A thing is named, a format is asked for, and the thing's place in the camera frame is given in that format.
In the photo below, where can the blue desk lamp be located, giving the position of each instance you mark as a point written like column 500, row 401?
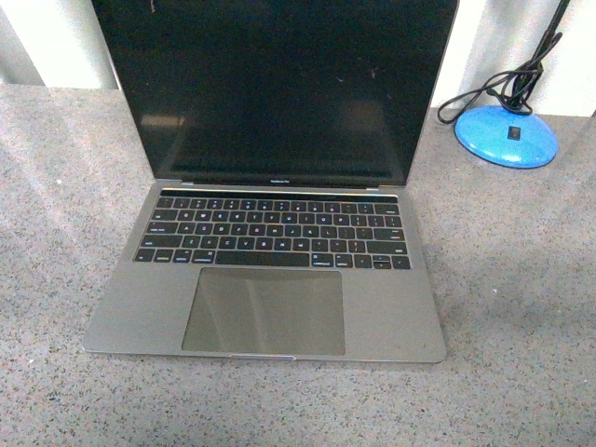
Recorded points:
column 509, row 134

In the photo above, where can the grey laptop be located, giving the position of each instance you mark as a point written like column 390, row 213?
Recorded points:
column 281, row 136

